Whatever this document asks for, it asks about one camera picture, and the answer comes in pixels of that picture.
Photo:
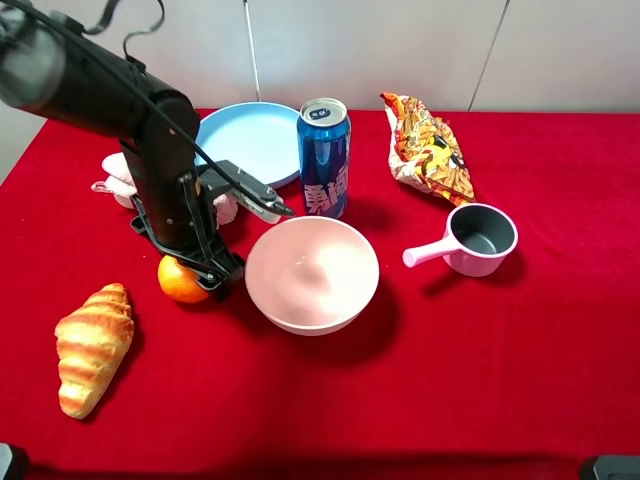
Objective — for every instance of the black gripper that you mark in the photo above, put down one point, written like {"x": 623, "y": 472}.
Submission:
{"x": 171, "y": 190}

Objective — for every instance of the blue plate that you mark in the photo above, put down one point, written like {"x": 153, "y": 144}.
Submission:
{"x": 259, "y": 137}

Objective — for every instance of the pink bowl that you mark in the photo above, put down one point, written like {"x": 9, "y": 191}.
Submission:
{"x": 312, "y": 275}

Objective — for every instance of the red tablecloth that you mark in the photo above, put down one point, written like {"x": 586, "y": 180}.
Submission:
{"x": 525, "y": 373}

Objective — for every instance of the orange mandarin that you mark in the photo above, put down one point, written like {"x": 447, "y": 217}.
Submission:
{"x": 178, "y": 282}

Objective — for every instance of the croissant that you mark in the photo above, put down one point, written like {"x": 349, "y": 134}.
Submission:
{"x": 91, "y": 343}

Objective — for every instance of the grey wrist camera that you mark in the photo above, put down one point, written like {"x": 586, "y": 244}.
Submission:
{"x": 245, "y": 192}

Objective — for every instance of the pink rolled towel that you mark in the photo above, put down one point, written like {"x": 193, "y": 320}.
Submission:
{"x": 119, "y": 183}

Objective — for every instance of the blue drink can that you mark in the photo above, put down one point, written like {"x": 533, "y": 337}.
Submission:
{"x": 324, "y": 134}

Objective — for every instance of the pink saucepan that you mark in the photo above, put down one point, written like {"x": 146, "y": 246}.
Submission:
{"x": 477, "y": 239}

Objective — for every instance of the orange snack bag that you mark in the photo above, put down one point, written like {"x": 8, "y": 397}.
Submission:
{"x": 424, "y": 152}

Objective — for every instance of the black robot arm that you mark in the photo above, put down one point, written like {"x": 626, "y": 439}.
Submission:
{"x": 50, "y": 68}

